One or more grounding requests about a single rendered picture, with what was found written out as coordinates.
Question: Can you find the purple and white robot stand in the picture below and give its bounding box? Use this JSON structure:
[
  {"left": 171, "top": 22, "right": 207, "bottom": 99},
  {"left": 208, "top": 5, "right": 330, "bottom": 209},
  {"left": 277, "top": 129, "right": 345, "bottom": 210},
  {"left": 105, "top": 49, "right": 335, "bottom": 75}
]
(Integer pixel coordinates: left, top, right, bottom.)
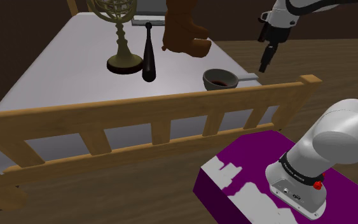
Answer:
[{"left": 193, "top": 130, "right": 358, "bottom": 224}]

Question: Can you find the brass globe on stand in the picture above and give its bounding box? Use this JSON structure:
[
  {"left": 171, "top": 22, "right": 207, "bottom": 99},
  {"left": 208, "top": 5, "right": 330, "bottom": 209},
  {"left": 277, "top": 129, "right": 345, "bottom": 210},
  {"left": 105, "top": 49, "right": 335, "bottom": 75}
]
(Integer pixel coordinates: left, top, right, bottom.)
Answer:
[{"left": 86, "top": 0, "right": 144, "bottom": 76}]

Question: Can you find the wooden bed with white mattress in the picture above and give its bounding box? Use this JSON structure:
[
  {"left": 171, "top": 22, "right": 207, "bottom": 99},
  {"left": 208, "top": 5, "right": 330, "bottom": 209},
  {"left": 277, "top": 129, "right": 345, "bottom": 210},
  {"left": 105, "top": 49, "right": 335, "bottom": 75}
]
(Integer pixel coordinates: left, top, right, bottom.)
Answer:
[{"left": 0, "top": 0, "right": 323, "bottom": 213}]

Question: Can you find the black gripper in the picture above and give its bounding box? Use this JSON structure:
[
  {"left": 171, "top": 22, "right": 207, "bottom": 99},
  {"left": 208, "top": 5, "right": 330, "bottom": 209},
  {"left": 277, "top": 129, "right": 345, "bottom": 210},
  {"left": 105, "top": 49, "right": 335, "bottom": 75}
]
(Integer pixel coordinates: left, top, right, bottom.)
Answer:
[{"left": 257, "top": 22, "right": 292, "bottom": 74}]

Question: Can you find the grey measuring cup with handle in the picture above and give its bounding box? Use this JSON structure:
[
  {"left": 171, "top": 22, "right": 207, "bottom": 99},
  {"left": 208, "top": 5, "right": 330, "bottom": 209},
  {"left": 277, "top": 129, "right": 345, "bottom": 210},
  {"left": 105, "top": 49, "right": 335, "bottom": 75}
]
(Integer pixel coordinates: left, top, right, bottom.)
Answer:
[{"left": 202, "top": 68, "right": 259, "bottom": 92}]

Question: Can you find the black baseball bat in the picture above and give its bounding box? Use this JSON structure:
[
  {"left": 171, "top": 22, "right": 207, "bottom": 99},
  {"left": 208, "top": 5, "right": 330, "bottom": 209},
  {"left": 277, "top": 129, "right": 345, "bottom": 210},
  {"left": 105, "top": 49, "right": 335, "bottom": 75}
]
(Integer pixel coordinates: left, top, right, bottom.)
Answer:
[{"left": 141, "top": 22, "right": 157, "bottom": 83}]

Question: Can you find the brown teddy bear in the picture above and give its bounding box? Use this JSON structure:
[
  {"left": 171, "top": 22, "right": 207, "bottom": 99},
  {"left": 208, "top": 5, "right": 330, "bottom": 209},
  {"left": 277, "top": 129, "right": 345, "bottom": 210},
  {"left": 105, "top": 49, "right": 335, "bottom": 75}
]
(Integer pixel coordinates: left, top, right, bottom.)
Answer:
[{"left": 161, "top": 0, "right": 212, "bottom": 59}]

